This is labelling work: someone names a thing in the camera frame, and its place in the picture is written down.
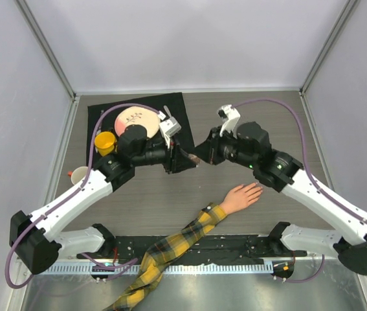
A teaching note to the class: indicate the silver fork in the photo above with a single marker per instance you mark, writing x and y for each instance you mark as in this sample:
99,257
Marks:
166,109

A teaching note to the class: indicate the yellow cup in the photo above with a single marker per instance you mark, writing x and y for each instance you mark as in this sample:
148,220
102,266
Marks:
105,143

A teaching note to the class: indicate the pink ceramic plate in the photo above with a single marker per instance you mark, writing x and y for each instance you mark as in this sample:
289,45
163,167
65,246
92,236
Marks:
137,116

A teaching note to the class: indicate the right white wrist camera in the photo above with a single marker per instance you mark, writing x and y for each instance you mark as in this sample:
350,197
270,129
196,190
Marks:
230,117

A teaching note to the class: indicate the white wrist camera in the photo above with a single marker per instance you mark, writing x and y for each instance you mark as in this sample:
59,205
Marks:
230,117
168,126

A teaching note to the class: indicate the white cup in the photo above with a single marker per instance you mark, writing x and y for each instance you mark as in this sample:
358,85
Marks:
78,174

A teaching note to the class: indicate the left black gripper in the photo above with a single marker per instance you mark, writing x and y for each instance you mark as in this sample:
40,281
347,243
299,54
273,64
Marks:
175,161

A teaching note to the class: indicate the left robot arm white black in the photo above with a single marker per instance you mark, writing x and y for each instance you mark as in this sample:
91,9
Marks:
39,239

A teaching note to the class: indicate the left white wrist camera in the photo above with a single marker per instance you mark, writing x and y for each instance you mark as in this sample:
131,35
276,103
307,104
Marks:
168,126

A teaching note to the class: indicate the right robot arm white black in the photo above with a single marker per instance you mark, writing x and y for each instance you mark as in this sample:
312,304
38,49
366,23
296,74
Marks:
249,146

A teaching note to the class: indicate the glitter nail polish bottle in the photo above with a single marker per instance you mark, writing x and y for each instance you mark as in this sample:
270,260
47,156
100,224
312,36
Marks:
194,159

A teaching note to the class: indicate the yellow plaid sleeve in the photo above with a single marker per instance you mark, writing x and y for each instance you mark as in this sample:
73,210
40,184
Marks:
160,255

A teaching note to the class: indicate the black cloth placemat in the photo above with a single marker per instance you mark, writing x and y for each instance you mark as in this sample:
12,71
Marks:
175,103

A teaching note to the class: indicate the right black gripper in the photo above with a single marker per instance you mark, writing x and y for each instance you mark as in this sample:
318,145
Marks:
208,151

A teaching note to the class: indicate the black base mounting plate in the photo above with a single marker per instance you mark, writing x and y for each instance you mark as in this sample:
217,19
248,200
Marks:
211,249

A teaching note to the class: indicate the silver knife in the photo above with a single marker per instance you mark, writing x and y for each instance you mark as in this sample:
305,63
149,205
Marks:
99,129

